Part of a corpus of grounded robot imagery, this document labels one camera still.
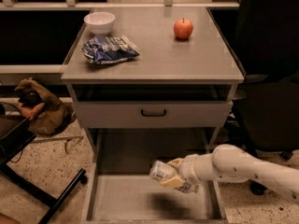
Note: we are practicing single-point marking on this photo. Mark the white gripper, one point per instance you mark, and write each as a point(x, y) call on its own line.
point(187, 171)

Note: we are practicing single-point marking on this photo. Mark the clear plastic water bottle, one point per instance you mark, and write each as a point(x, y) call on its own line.
point(162, 171)

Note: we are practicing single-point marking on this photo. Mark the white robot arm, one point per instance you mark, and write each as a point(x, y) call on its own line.
point(228, 163)

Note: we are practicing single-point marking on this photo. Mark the open lower drawer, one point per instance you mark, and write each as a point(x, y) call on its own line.
point(120, 190)

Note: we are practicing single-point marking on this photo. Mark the closed upper drawer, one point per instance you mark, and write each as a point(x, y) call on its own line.
point(127, 114)

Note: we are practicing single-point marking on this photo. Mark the grey drawer cabinet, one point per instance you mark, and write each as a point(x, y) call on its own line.
point(153, 92)

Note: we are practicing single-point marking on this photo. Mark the black office chair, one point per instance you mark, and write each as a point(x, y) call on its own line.
point(266, 47)

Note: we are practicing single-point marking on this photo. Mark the brown bag on floor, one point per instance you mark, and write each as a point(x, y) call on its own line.
point(47, 114)

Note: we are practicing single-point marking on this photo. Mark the blue chip bag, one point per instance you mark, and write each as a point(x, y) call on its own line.
point(107, 50)

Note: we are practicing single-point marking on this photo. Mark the red apple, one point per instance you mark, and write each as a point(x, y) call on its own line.
point(183, 29)

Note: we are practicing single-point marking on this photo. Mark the black stand with base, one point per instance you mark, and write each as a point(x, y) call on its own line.
point(42, 182)

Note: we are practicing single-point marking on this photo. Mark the white ceramic bowl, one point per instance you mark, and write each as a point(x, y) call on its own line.
point(100, 23)

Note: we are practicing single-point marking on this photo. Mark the black drawer handle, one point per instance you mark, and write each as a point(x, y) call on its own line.
point(153, 114)

